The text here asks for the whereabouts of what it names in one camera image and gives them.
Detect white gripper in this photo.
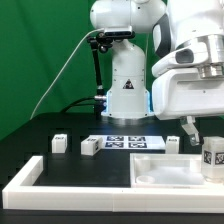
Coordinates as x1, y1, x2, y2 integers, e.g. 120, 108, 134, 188
152, 68, 224, 146

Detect white square tabletop part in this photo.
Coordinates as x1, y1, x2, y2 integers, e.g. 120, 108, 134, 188
129, 152, 224, 190

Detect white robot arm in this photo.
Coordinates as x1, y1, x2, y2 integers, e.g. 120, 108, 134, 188
90, 0, 224, 146

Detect fiducial tag sheet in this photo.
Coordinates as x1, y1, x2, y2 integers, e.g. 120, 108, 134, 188
87, 135, 165, 150

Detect white U-shaped obstacle fence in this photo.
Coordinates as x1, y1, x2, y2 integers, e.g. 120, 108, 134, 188
2, 156, 224, 213

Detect black base cables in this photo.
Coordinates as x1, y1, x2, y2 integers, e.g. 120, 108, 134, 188
59, 96, 103, 114

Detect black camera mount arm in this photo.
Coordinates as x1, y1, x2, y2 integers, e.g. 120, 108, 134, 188
86, 31, 136, 116

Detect camera on black mount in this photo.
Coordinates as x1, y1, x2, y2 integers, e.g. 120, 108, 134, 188
104, 27, 132, 37

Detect white camera cable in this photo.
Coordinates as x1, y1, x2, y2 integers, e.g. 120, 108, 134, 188
29, 27, 106, 120

